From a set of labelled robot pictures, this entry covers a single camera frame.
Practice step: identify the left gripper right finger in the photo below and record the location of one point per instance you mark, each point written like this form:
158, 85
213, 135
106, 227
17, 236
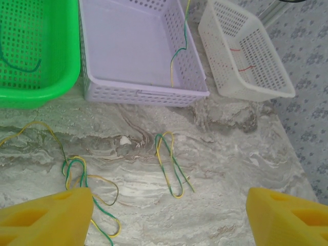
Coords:
287, 220

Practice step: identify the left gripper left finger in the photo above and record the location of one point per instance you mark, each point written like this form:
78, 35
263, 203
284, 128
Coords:
46, 220

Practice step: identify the white plastic basket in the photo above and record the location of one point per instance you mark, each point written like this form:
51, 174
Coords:
258, 84

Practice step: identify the green plastic basket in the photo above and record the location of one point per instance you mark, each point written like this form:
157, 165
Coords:
64, 77

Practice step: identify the purple plastic basket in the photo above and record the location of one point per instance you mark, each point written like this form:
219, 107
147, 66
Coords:
133, 51

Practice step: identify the right aluminium frame post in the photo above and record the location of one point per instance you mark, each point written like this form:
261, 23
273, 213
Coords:
271, 11

